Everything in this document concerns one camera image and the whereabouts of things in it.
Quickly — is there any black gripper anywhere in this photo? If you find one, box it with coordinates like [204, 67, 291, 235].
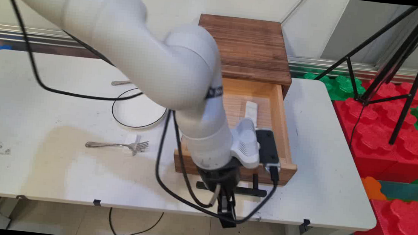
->
[193, 155, 244, 229]

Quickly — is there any silver serrated knife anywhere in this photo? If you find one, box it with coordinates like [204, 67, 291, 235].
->
[111, 79, 134, 88]

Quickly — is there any white ceramic cutlery rest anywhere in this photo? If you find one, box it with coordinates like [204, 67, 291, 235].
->
[244, 101, 259, 128]

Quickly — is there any clear acrylic rest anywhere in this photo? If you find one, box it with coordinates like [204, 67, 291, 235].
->
[123, 133, 142, 158]

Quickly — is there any white plate with black rim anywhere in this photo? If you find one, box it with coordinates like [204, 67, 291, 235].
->
[110, 86, 169, 132]

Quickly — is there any silver fork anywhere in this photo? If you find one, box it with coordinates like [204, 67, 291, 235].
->
[85, 135, 150, 154]

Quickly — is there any orange foam piece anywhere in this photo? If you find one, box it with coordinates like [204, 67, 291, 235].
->
[360, 176, 389, 201]

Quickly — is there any dark wooden cabinet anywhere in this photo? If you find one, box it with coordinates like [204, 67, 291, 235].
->
[193, 13, 297, 99]

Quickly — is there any teal foam mat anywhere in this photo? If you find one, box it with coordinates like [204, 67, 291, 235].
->
[377, 180, 418, 209]

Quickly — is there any black tripod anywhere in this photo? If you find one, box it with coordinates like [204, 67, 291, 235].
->
[309, 0, 418, 147]

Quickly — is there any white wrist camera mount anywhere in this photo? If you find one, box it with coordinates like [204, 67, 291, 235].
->
[227, 116, 264, 170]

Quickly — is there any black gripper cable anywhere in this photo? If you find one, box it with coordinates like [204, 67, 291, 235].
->
[164, 111, 228, 210]

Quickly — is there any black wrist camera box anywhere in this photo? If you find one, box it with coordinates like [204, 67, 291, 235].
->
[251, 129, 284, 184]

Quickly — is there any light wooden drawer, black handle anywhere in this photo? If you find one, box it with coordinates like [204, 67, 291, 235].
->
[171, 74, 305, 201]

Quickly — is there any black floor cable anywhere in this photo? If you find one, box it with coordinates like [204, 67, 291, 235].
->
[107, 207, 165, 235]

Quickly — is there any metal wall rail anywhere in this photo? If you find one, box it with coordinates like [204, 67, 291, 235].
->
[0, 23, 418, 86]

